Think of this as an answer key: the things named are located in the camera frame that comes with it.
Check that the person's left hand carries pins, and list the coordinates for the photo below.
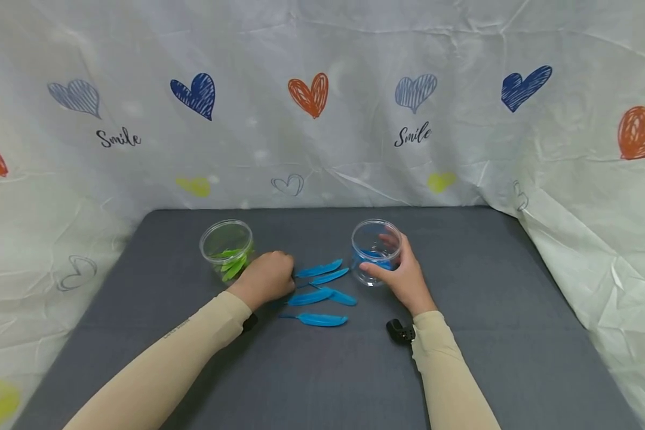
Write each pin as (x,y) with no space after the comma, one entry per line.
(263,278)

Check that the person's right hand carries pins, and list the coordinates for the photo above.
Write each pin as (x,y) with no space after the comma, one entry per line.
(410,284)

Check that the person's right fingers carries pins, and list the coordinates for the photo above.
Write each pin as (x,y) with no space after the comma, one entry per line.
(402,244)

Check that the person's left fingers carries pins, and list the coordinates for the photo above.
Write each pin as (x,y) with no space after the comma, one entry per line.
(287,274)

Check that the person's right thumb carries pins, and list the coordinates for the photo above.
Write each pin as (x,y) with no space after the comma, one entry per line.
(377,272)

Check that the clear plastic jar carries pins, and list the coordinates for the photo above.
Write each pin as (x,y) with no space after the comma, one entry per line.
(366,242)
(208,251)

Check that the person's left forearm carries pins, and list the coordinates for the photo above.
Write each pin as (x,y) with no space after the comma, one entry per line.
(166,370)

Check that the person's right forearm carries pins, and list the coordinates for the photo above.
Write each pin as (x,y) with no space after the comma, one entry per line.
(454,382)

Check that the bunch of blue feathers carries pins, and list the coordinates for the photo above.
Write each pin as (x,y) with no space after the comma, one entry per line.
(374,258)

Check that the single blue feather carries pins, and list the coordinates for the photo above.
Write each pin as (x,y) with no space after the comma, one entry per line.
(323,321)
(320,269)
(330,277)
(309,298)
(344,297)

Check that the bunch of green feathers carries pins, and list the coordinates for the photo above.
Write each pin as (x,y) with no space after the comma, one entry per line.
(236,267)

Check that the black wrist band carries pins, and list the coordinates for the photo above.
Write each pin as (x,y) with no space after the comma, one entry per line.
(399,332)

